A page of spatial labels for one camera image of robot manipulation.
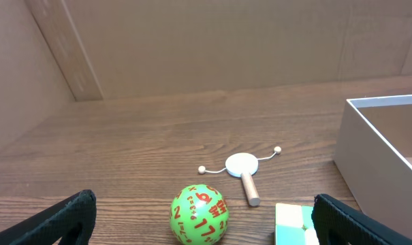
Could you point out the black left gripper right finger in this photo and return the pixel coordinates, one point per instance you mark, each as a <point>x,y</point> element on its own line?
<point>336,223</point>

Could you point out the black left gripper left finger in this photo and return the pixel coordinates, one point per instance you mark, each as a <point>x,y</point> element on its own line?
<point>70,221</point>

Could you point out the colourful puzzle cube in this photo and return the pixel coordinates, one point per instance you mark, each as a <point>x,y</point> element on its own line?
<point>294,225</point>

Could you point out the white cardboard box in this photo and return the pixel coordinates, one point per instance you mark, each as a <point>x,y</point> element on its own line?
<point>374,156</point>

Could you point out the white wooden rattle drum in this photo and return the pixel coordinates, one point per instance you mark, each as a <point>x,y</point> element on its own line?
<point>243,165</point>

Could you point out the green number ball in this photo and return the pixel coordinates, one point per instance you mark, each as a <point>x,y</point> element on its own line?
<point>199,214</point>

